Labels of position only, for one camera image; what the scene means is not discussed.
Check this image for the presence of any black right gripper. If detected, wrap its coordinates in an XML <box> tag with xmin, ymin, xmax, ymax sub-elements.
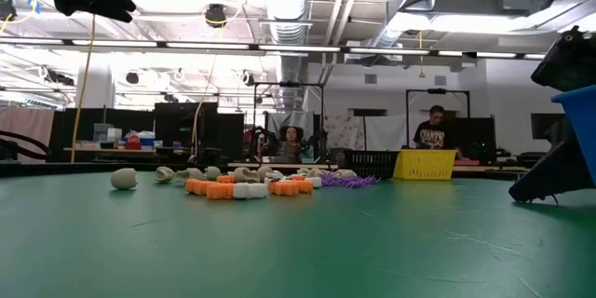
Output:
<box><xmin>508</xmin><ymin>25</ymin><xmax>596</xmax><ymax>205</ymax></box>

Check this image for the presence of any blue plastic basket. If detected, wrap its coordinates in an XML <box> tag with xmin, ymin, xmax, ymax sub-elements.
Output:
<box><xmin>551</xmin><ymin>85</ymin><xmax>596</xmax><ymax>185</ymax></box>

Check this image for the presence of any small black monitor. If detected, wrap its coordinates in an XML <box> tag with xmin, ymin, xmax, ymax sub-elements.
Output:
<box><xmin>530</xmin><ymin>112</ymin><xmax>568</xmax><ymax>142</ymax></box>

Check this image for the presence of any large black monitor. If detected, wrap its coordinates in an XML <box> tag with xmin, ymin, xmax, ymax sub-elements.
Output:
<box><xmin>446</xmin><ymin>115</ymin><xmax>498</xmax><ymax>165</ymax></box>

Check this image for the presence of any person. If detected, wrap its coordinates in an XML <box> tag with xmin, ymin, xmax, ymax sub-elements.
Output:
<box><xmin>412</xmin><ymin>104</ymin><xmax>463</xmax><ymax>159</ymax></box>
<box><xmin>274</xmin><ymin>125</ymin><xmax>309</xmax><ymax>165</ymax></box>

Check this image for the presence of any yellow plastic basket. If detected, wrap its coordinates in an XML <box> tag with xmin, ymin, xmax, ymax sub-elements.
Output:
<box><xmin>393</xmin><ymin>148</ymin><xmax>458</xmax><ymax>182</ymax></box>

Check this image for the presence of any long ceiling light strip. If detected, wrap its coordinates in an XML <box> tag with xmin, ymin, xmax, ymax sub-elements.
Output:
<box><xmin>0</xmin><ymin>36</ymin><xmax>546</xmax><ymax>61</ymax></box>

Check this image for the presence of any pink curtain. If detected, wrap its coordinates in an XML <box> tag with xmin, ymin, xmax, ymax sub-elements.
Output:
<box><xmin>0</xmin><ymin>104</ymin><xmax>56</xmax><ymax>165</ymax></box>

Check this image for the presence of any wooden workbench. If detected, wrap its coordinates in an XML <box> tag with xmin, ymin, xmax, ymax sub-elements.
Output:
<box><xmin>62</xmin><ymin>146</ymin><xmax>193</xmax><ymax>158</ymax></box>

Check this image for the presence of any black plastic basket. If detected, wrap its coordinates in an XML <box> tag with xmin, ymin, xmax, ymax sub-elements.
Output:
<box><xmin>343</xmin><ymin>149</ymin><xmax>401</xmax><ymax>181</ymax></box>

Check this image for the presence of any white patterned sheet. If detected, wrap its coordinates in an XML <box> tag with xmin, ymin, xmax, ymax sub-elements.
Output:
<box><xmin>323</xmin><ymin>114</ymin><xmax>420</xmax><ymax>153</ymax></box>

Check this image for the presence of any grey tarp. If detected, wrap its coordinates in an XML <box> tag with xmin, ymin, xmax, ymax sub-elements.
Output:
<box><xmin>264</xmin><ymin>110</ymin><xmax>316</xmax><ymax>150</ymax></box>

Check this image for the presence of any green table mat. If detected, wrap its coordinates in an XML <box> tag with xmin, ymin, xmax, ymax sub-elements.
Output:
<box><xmin>0</xmin><ymin>169</ymin><xmax>596</xmax><ymax>298</ymax></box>

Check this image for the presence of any thick yellow cable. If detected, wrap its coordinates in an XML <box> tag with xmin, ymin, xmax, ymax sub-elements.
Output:
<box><xmin>69</xmin><ymin>13</ymin><xmax>98</xmax><ymax>164</ymax></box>

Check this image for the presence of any black ceiling dome camera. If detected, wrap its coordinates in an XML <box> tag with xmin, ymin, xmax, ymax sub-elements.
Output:
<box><xmin>204</xmin><ymin>3</ymin><xmax>228</xmax><ymax>29</ymax></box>

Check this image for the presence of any black metal gantry frame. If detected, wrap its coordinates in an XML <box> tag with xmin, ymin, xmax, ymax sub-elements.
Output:
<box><xmin>252</xmin><ymin>81</ymin><xmax>326</xmax><ymax>164</ymax></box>
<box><xmin>404</xmin><ymin>87</ymin><xmax>472</xmax><ymax>150</ymax></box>

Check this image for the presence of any thin yellow cable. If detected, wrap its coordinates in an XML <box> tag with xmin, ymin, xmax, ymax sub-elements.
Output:
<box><xmin>190</xmin><ymin>5</ymin><xmax>244</xmax><ymax>158</ymax></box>

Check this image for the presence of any black curved hose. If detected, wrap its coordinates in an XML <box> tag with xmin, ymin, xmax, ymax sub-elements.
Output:
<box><xmin>0</xmin><ymin>129</ymin><xmax>52</xmax><ymax>162</ymax></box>

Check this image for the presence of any black partition wall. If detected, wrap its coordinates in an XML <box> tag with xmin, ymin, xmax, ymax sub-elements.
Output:
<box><xmin>50</xmin><ymin>101</ymin><xmax>247</xmax><ymax>165</ymax></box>

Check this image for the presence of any rectangular metal air duct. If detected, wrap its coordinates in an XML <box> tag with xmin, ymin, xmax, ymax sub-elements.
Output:
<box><xmin>400</xmin><ymin>0</ymin><xmax>596</xmax><ymax>36</ymax></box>

